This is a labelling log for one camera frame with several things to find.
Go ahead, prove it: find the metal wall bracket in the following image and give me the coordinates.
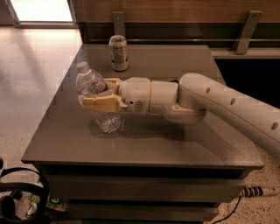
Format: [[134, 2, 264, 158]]
[[112, 11, 126, 36], [233, 10, 263, 55]]

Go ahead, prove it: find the grey drawer cabinet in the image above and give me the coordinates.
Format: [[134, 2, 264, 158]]
[[20, 43, 266, 224]]

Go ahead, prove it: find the right metal wall bracket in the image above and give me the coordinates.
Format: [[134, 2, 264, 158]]
[[233, 10, 263, 55]]

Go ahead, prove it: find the white soda can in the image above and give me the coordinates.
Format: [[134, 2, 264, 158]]
[[109, 35, 129, 72]]

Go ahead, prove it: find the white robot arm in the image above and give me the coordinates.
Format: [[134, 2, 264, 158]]
[[78, 73, 280, 158]]

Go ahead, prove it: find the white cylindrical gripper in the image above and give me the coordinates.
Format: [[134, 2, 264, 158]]
[[78, 77, 151, 114]]

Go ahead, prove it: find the green chip bag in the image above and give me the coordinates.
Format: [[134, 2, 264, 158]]
[[27, 193, 67, 215]]

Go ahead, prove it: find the clear plastic water bottle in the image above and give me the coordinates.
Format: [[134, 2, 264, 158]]
[[76, 61, 122, 133]]

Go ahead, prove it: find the wooden wall shelf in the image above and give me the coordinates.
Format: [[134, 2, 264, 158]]
[[210, 48, 280, 60]]

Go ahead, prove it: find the black white striped handle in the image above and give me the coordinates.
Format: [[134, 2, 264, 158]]
[[237, 186, 280, 199]]

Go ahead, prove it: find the left metal wall bracket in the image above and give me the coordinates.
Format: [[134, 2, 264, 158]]
[[112, 11, 126, 36]]

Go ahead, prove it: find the black cable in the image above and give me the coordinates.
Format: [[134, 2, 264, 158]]
[[210, 195, 243, 224]]

